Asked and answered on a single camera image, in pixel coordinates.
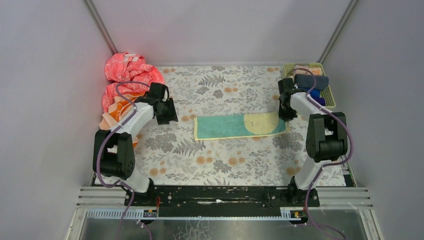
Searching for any rolled purple towel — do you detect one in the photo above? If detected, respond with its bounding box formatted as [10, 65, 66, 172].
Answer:
[314, 97, 326, 107]

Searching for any white slotted cable duct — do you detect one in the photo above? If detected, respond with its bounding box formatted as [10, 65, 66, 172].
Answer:
[86, 208, 158, 220]

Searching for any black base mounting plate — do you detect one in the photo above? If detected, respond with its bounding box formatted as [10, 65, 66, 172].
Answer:
[124, 185, 320, 218]

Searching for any rolled blue towel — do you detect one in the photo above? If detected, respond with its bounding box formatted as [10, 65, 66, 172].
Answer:
[309, 89, 321, 99]

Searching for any pale green plastic basket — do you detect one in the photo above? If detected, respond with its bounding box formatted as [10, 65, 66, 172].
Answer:
[281, 62, 336, 109]

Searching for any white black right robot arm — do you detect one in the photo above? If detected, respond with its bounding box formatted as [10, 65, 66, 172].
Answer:
[277, 78, 348, 191]

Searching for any yellow and teal towel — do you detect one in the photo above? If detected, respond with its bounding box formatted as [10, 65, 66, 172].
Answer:
[194, 111, 289, 141]

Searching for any orange and cream towel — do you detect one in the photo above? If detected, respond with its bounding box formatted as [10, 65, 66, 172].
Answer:
[98, 93, 133, 130]

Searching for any rolled peach patterned towel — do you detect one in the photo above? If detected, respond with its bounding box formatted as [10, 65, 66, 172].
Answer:
[293, 65, 325, 76]

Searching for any rolled dark grey towel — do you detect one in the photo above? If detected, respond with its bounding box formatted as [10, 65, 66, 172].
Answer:
[294, 74, 330, 91]

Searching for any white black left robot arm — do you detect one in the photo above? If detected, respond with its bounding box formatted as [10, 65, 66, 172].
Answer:
[93, 82, 178, 194]

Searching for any pink patterned towel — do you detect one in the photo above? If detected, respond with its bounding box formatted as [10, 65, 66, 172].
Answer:
[101, 52, 165, 113]

